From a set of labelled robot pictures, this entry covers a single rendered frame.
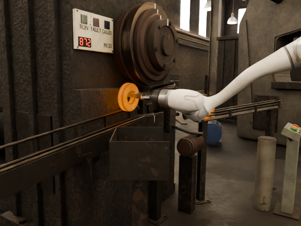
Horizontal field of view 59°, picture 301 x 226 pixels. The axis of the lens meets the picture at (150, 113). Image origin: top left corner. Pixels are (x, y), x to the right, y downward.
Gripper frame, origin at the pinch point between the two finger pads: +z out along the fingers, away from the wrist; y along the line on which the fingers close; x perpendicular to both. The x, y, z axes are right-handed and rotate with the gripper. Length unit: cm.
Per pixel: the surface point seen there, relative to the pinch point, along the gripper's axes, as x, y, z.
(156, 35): 31.4, 9.0, -10.2
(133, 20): 37.9, -0.5, -1.4
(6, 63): 13, -30, 64
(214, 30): 167, 872, 273
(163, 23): 38.5, 15.3, -9.9
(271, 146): -35, 79, -63
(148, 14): 43.0, 10.9, -3.0
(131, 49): 23.1, -1.7, -2.1
